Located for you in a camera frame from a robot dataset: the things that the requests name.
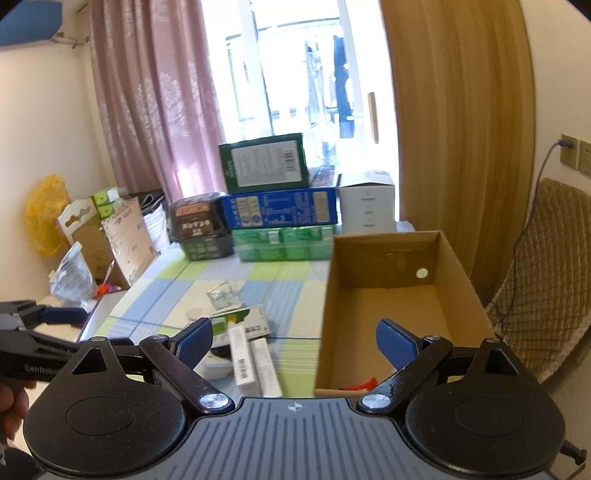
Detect beige wall socket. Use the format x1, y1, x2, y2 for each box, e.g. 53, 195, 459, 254
560, 134, 591, 176

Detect beige quilted chair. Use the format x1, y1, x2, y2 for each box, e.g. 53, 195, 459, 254
485, 178, 591, 384

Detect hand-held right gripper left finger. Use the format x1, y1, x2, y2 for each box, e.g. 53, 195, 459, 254
60, 318, 234, 414

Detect blue cloth cover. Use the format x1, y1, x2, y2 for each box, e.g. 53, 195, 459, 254
0, 0, 90, 48

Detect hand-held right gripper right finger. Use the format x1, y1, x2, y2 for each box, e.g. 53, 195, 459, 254
358, 318, 527, 414

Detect long white box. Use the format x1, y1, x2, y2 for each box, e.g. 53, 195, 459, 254
228, 325, 257, 386
250, 338, 282, 398

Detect stack of white sheets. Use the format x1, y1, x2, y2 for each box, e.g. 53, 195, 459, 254
143, 203, 171, 254

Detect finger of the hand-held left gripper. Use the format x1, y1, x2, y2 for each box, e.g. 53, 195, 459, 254
0, 300, 88, 331
25, 329, 82, 356

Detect purple cable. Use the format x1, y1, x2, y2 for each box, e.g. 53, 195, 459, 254
489, 138, 575, 324

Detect clear plastic bag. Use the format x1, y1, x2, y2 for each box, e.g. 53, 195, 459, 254
50, 242, 98, 308

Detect dark instant food tub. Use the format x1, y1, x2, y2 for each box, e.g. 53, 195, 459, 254
167, 194, 234, 261

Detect yellow plastic bag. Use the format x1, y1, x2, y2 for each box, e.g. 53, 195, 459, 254
25, 174, 72, 257

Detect pink patterned curtain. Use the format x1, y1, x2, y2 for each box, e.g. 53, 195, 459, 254
88, 0, 241, 204

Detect small light green boxes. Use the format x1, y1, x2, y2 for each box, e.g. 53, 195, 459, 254
92, 188, 131, 220

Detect dark green carton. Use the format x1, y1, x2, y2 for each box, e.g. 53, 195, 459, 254
218, 133, 311, 195

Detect tan curtain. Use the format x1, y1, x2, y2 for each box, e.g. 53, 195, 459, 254
379, 0, 539, 305

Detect beige hanger card package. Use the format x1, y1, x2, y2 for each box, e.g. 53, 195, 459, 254
55, 198, 103, 245

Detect green and white box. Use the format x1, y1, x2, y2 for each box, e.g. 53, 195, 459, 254
210, 305, 271, 342

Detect small red item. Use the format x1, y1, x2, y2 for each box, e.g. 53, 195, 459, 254
339, 377, 377, 394

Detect glass balcony door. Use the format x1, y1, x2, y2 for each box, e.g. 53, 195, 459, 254
201, 0, 393, 176

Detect white carton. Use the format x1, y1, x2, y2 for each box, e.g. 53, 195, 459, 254
338, 171, 397, 235

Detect brown printed cardboard box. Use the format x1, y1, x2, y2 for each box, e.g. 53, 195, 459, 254
102, 198, 160, 284

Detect light green carton pack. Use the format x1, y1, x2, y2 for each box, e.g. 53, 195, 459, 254
231, 224, 337, 262

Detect checkered cloth desktop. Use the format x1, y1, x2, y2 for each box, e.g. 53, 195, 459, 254
79, 220, 419, 400

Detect person's left hand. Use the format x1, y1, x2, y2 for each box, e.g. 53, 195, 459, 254
0, 381, 36, 444

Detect blue carton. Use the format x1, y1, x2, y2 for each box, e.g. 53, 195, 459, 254
221, 187, 340, 230

